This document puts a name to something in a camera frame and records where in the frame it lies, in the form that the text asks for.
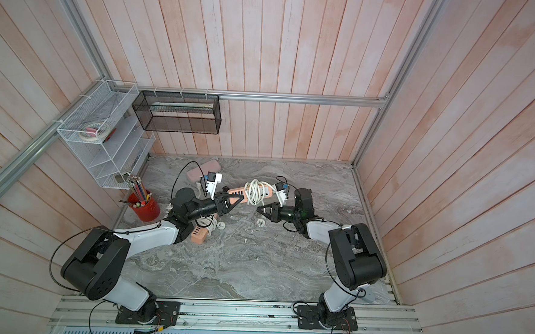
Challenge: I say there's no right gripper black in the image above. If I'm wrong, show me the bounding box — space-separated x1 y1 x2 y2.
257 201 303 226

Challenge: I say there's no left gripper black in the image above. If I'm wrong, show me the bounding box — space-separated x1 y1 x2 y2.
187 189 244 224

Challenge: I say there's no pink power strip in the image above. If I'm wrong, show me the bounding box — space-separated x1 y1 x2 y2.
190 227 211 245
228 186 275 205

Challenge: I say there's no white cord of front strip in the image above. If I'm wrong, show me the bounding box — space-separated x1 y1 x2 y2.
195 215 227 238

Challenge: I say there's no white cord of strip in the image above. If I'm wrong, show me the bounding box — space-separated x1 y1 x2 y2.
195 215 227 238
241 178 290 229

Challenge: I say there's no pink power strip front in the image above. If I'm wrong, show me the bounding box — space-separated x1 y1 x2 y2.
190 227 211 245

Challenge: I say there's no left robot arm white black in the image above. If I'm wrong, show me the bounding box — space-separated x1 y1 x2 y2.
60 188 244 312

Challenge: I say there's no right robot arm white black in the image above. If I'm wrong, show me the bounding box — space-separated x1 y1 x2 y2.
256 188 387 331

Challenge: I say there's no red pencil cup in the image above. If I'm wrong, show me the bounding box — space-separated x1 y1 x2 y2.
127 176 161 223

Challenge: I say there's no black mesh basket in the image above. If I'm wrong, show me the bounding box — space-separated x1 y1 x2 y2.
132 90 222 135

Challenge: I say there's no tape roll in rack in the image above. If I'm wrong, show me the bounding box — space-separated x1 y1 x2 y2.
78 121 110 143

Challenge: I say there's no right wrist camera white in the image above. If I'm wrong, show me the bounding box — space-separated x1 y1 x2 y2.
275 181 288 207

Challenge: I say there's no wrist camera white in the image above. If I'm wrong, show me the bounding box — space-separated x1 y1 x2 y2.
204 172 223 200
275 181 288 207

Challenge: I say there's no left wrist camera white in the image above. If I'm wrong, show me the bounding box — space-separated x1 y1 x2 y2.
204 172 223 200

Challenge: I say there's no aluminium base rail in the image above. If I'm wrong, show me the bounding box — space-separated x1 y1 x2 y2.
48 295 424 334

